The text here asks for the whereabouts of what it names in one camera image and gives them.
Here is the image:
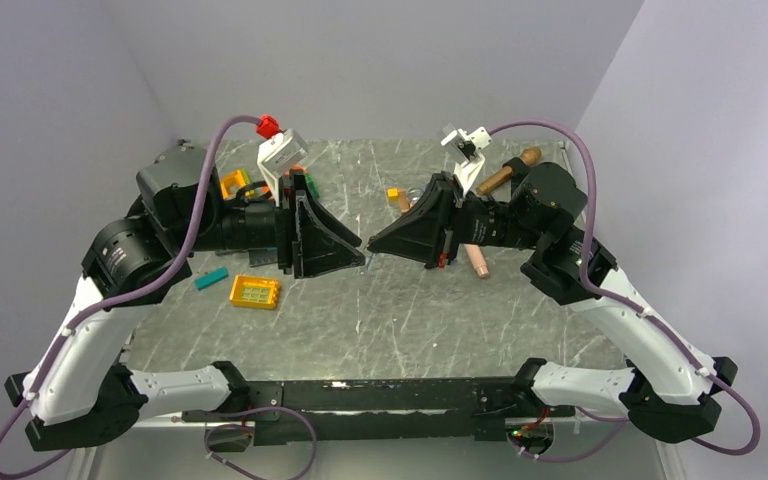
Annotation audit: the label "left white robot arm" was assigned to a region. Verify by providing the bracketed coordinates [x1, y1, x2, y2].
[6, 145, 365, 452]

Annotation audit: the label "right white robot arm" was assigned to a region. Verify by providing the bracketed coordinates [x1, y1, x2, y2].
[368, 163, 737, 444]

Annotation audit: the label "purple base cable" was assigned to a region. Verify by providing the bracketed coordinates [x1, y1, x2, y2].
[203, 400, 320, 480]

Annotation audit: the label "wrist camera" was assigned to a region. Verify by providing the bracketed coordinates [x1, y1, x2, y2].
[255, 115, 309, 202]
[440, 124, 492, 192]

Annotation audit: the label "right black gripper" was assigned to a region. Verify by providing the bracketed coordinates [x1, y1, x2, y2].
[370, 169, 545, 267]

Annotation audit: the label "orange yellow lego frame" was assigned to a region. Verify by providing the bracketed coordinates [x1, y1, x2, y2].
[219, 169, 250, 200]

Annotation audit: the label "teal lego brick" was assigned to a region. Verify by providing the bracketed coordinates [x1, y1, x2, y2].
[194, 267, 229, 291]

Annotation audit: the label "black microphone stand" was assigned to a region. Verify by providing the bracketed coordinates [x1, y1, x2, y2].
[503, 157, 537, 192]

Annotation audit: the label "glitter microphone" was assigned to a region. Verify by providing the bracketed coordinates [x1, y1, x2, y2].
[406, 187, 424, 202]

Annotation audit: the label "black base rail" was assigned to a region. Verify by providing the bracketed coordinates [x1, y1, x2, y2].
[181, 376, 577, 446]

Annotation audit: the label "dark grey lego baseplate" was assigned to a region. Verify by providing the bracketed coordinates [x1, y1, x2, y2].
[248, 248, 278, 268]

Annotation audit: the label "gold microphone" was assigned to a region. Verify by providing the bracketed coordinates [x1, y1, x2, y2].
[475, 146, 543, 195]

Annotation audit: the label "orange lego window piece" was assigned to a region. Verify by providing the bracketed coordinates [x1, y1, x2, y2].
[229, 275, 281, 310]

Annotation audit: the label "brown small block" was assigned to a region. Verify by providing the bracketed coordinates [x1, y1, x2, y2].
[397, 189, 411, 214]

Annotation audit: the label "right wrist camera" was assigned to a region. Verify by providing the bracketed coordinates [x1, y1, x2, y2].
[440, 124, 492, 192]

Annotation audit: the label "pink microphone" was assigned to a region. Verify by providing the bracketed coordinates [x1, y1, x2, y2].
[464, 244, 490, 279]

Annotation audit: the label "green blue lego bricks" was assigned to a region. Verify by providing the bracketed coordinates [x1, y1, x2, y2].
[304, 173, 320, 199]

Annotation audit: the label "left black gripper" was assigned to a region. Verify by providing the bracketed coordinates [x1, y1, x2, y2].
[174, 169, 367, 277]

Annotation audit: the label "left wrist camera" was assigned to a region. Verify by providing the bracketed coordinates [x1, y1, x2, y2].
[255, 115, 309, 202]

